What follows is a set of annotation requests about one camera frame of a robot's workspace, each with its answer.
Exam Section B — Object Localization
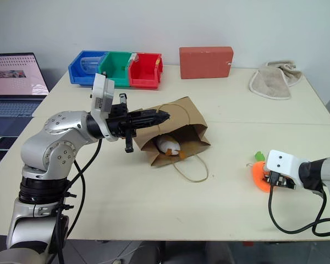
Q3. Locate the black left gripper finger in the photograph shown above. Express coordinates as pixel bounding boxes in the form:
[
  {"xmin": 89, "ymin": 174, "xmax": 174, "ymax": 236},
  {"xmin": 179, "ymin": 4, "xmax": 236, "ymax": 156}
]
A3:
[
  {"xmin": 139, "ymin": 118, "xmax": 170, "ymax": 130},
  {"xmin": 139, "ymin": 108, "xmax": 172, "ymax": 121}
]

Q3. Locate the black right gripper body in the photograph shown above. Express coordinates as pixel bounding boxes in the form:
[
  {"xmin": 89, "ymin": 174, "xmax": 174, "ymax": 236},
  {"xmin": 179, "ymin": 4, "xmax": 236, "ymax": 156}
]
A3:
[{"xmin": 269, "ymin": 170, "xmax": 297, "ymax": 191}]

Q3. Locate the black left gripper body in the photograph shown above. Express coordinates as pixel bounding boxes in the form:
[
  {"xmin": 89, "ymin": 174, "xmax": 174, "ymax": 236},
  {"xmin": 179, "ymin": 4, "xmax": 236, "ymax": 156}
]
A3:
[{"xmin": 107, "ymin": 93, "xmax": 143, "ymax": 154}]

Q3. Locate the orange carrot plush toy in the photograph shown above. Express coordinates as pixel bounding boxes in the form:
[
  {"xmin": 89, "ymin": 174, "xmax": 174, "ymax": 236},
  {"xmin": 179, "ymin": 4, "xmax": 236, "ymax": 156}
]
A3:
[{"xmin": 246, "ymin": 151, "xmax": 277, "ymax": 193}]

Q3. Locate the white duck plush toy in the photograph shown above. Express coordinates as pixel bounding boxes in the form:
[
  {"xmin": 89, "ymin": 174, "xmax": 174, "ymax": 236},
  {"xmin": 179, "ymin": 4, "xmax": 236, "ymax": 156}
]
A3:
[{"xmin": 156, "ymin": 135, "xmax": 186, "ymax": 160}]

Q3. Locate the brown paper bag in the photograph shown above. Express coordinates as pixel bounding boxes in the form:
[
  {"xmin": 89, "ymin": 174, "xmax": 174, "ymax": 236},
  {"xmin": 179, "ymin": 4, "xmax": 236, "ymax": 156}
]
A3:
[{"xmin": 133, "ymin": 96, "xmax": 212, "ymax": 183}]

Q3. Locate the red plastic bin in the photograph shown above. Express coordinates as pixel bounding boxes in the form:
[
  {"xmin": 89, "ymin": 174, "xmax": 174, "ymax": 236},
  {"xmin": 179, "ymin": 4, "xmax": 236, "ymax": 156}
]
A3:
[{"xmin": 128, "ymin": 52, "xmax": 164, "ymax": 90}]

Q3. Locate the green plastic bin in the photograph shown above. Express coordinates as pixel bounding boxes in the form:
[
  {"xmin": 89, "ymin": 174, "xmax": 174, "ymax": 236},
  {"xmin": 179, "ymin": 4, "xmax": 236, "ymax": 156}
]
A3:
[{"xmin": 98, "ymin": 51, "xmax": 135, "ymax": 88}]

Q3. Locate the clear plastic cup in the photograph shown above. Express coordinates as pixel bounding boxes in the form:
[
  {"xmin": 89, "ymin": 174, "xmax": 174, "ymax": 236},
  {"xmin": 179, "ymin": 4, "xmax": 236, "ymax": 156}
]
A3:
[{"xmin": 80, "ymin": 56, "xmax": 105, "ymax": 75}]

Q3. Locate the blue plastic bin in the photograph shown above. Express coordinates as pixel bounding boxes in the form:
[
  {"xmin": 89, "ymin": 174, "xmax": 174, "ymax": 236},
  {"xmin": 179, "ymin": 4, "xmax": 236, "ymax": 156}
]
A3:
[{"xmin": 68, "ymin": 50, "xmax": 109, "ymax": 88}]

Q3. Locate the red-brown rectangular block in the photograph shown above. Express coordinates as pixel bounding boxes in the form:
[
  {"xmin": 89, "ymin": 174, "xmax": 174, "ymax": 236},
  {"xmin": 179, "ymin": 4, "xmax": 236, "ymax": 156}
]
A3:
[{"xmin": 179, "ymin": 46, "xmax": 234, "ymax": 80}]

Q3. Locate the beige towel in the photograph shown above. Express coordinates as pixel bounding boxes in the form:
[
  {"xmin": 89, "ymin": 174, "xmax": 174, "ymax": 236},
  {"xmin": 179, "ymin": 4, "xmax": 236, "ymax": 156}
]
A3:
[{"xmin": 248, "ymin": 59, "xmax": 304, "ymax": 101}]

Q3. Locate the open laptop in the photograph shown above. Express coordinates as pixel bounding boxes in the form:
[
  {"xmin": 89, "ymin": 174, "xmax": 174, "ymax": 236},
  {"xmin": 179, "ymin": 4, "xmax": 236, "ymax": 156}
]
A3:
[{"xmin": 0, "ymin": 52, "xmax": 50, "ymax": 119}]

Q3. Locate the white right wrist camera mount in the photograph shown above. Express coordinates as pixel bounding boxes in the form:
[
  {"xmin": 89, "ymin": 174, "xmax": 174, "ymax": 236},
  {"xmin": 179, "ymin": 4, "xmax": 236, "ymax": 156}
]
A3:
[{"xmin": 265, "ymin": 150, "xmax": 304, "ymax": 189}]

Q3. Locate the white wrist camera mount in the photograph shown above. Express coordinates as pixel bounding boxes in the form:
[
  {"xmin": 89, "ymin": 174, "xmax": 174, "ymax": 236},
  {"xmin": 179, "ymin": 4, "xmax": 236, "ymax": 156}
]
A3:
[
  {"xmin": 90, "ymin": 73, "xmax": 119, "ymax": 142},
  {"xmin": 265, "ymin": 150, "xmax": 304, "ymax": 189}
]

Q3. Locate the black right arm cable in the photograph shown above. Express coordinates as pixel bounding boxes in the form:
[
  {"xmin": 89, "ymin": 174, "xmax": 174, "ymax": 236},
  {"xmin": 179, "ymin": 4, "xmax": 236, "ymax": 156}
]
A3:
[{"xmin": 268, "ymin": 181, "xmax": 330, "ymax": 237}]

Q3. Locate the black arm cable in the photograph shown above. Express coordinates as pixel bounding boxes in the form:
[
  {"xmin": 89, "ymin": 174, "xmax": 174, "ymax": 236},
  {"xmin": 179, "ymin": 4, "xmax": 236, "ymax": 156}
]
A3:
[
  {"xmin": 53, "ymin": 139, "xmax": 103, "ymax": 264},
  {"xmin": 268, "ymin": 181, "xmax": 330, "ymax": 237}
]

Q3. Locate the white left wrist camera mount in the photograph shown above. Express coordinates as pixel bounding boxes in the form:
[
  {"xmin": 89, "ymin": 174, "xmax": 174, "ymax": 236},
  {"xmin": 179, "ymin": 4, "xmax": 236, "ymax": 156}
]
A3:
[{"xmin": 90, "ymin": 73, "xmax": 119, "ymax": 142}]

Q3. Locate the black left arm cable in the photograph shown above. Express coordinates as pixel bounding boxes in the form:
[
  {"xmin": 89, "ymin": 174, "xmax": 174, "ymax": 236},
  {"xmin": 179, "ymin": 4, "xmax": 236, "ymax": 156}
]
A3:
[{"xmin": 53, "ymin": 139, "xmax": 103, "ymax": 264}]

